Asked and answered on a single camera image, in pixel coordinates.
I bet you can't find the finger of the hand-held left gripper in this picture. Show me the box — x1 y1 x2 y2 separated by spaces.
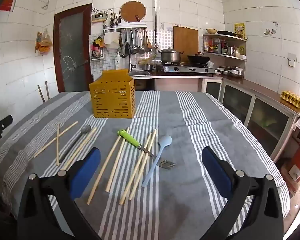
0 115 13 132

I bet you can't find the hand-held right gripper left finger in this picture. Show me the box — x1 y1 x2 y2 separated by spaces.
17 147 102 240

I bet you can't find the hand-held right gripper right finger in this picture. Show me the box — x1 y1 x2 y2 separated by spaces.
201 146 284 240

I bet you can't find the grey silicone spoon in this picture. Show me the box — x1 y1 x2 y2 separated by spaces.
59 124 92 161

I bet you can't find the green handle fork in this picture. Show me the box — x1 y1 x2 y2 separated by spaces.
117 129 157 159

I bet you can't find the set of wooden chopsticks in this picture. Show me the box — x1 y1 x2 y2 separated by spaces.
33 121 157 205

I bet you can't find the light blue spoon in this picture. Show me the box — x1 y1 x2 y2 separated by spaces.
141 135 173 188

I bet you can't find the yellow plastic utensil holder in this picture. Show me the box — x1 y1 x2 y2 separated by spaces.
89 69 136 119

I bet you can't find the cup of dark utensils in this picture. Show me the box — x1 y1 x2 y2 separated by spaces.
109 14 122 28

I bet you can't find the grey striped tablecloth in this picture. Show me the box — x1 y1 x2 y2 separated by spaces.
0 90 290 240

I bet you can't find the kitchen counter cabinet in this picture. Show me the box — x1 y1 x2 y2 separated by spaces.
134 74 300 163

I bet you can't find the plastic bag with orange contents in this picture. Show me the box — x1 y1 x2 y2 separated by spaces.
37 29 53 55

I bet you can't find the brown frosted glass door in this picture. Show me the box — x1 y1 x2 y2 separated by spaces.
53 3 93 93

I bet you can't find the cluster of small bowls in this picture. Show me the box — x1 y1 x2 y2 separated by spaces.
216 65 244 78

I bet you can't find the yellow egg tray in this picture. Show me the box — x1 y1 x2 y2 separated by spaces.
281 90 300 108

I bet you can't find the steel gas stove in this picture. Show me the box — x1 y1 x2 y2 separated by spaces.
156 63 217 75

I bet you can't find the steel kitchen sink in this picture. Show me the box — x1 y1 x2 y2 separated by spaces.
129 70 152 77

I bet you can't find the white soap pump bottle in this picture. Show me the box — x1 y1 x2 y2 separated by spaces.
114 51 122 70

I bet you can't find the black wok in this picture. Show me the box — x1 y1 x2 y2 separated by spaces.
187 54 212 65

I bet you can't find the steel sink faucet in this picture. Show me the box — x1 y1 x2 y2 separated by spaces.
124 41 137 72

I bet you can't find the steel cooking pot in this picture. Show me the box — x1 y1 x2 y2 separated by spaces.
158 49 185 64

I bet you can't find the row of condiment bottles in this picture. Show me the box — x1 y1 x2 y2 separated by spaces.
204 37 246 57

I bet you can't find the white hanging cloth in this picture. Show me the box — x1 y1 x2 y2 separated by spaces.
104 32 119 49

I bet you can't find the row of hanging metal ladles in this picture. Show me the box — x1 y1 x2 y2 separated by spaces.
118 29 154 55

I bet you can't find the rectangular wooden cutting board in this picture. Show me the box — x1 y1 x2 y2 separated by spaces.
173 26 199 63

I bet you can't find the white corner shelf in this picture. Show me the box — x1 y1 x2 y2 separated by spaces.
202 33 248 77

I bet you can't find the black flat pan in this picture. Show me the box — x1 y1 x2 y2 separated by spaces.
216 30 238 37

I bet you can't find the round bamboo board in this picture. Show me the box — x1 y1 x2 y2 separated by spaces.
119 1 147 23

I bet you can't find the orange green wall card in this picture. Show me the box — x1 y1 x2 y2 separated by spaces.
35 31 43 53

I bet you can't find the small wire basket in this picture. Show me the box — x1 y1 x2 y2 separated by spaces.
90 49 103 61

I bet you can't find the yellow wall poster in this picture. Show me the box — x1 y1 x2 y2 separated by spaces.
234 22 246 40

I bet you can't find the white wall rack shelf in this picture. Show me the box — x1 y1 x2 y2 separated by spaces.
102 25 148 33

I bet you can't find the teapot wall sticker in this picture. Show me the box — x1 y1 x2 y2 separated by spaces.
263 22 279 36

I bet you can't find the grey vertical wall pipe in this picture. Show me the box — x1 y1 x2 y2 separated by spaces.
153 0 158 48

